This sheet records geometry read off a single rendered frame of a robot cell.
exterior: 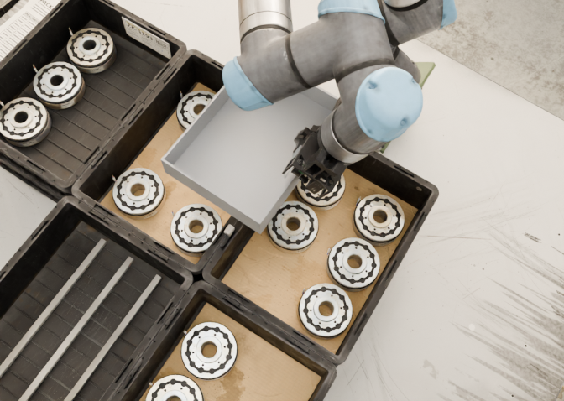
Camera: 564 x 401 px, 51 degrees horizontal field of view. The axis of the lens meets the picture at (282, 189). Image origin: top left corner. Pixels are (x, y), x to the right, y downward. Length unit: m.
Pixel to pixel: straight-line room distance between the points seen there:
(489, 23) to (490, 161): 1.26
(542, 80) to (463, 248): 1.34
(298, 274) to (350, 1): 0.62
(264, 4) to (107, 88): 0.65
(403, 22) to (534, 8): 1.62
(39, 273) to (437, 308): 0.83
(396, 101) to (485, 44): 1.98
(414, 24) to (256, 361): 0.73
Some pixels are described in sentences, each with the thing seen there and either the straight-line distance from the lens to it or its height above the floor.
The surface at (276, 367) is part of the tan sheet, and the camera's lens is 1.17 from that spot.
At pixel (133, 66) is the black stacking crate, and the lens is 1.42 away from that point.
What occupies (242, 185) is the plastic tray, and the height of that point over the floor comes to 1.05.
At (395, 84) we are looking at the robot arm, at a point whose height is 1.42.
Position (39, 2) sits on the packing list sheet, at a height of 0.70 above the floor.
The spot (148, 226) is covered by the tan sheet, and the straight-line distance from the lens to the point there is 1.24.
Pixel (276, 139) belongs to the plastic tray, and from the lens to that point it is 1.06.
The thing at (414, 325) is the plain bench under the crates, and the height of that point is 0.70.
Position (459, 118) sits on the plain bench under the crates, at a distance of 1.57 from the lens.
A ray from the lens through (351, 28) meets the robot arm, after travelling 0.73.
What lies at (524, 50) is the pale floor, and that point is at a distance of 2.70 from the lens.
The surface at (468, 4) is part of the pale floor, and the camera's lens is 2.76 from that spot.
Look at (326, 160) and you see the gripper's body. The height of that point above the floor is 1.26.
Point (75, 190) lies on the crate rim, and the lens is 1.19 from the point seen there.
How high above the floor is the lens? 1.99
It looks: 67 degrees down
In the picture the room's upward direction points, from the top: 7 degrees clockwise
